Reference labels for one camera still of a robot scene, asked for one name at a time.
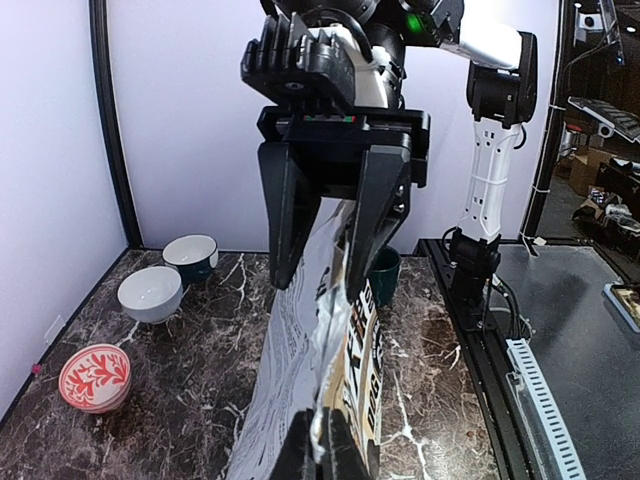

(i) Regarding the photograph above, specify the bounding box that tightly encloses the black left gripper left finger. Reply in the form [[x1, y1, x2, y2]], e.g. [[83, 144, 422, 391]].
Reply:
[[270, 409, 320, 480]]

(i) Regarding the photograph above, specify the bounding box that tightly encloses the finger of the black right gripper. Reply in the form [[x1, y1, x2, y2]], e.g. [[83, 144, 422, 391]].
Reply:
[[258, 142, 321, 290], [345, 147, 411, 303]]

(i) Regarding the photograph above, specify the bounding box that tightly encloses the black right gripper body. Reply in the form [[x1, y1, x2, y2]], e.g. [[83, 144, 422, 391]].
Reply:
[[257, 106, 430, 198]]

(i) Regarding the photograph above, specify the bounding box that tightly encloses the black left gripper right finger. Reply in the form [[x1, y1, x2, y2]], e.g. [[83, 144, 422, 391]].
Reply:
[[319, 407, 371, 480]]

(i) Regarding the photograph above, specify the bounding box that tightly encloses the brown pet food bag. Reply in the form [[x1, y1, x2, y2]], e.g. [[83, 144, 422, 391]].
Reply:
[[227, 201, 383, 479]]

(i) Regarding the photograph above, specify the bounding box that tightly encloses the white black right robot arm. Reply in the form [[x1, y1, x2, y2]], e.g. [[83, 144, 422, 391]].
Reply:
[[240, 1, 538, 306]]

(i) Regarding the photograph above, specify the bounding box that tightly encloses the dark green mug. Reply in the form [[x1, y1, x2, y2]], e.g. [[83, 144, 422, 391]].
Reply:
[[369, 246, 401, 308]]

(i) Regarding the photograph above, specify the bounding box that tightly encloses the dark rimmed white bowl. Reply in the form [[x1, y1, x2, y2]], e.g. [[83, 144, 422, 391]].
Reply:
[[162, 234, 219, 284]]

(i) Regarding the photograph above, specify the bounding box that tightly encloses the white ceramic bowl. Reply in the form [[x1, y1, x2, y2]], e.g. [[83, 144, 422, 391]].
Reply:
[[117, 266, 183, 324]]

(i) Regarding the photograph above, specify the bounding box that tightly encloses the red patterned bowl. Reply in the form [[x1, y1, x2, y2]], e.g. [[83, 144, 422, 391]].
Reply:
[[58, 343, 132, 414]]

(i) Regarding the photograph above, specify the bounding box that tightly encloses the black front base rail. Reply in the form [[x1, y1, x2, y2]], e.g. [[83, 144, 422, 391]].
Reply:
[[416, 239, 542, 479]]

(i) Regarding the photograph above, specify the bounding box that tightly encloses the white cable duct strip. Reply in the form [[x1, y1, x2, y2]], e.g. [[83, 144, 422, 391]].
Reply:
[[506, 339, 586, 480]]

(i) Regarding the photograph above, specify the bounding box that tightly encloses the black corner frame post right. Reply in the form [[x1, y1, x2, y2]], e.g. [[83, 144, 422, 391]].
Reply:
[[88, 0, 144, 249]]

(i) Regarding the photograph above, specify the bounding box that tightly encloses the clear wall label tab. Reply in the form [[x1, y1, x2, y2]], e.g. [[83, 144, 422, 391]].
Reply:
[[43, 315, 66, 346]]

